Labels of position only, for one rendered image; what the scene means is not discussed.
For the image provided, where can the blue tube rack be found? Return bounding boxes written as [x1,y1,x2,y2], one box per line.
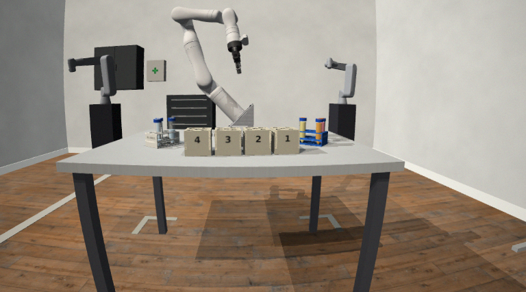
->
[300,130,328,147]

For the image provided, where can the beige tube rack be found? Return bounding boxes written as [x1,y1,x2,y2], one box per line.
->
[145,130,180,149]

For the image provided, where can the beige bucket adapter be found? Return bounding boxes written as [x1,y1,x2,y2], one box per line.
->
[184,127,212,156]
[243,127,271,156]
[214,127,242,156]
[270,127,300,155]

